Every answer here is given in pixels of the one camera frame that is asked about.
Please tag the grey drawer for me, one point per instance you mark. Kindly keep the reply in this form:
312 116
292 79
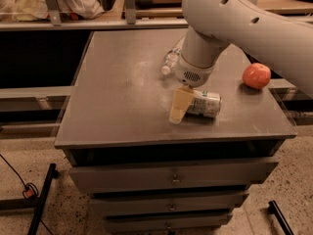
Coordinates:
169 203
167 222
172 175

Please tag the black stand leg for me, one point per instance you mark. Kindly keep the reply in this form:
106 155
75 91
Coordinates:
52 173
275 210

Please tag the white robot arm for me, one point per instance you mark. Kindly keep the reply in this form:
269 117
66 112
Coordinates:
283 44

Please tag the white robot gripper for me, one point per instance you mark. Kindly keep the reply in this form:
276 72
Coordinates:
192 74

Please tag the black stand leg left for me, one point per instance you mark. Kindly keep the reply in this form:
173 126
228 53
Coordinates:
52 173

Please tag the orange round fruit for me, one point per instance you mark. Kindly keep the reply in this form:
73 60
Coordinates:
256 76

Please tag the black stand leg right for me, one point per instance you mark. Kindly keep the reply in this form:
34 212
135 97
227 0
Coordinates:
275 210

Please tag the bottom grey drawer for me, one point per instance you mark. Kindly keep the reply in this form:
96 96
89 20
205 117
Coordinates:
167 222

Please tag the clear plastic water bottle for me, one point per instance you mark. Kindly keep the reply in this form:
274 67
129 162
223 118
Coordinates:
171 58

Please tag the middle grey drawer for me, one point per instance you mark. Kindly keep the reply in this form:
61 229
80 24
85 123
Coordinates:
169 203

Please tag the white crumpled cloth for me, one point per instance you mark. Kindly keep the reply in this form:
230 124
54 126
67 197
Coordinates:
42 10

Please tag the silver 7up soda can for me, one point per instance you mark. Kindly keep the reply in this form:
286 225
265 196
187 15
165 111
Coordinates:
207 104

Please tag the top grey drawer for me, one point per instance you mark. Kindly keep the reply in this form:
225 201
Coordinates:
172 175

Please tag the grey metal rail frame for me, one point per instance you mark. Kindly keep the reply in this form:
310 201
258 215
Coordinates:
117 12

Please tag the grey drawer cabinet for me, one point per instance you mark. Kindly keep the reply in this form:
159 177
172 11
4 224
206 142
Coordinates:
118 112

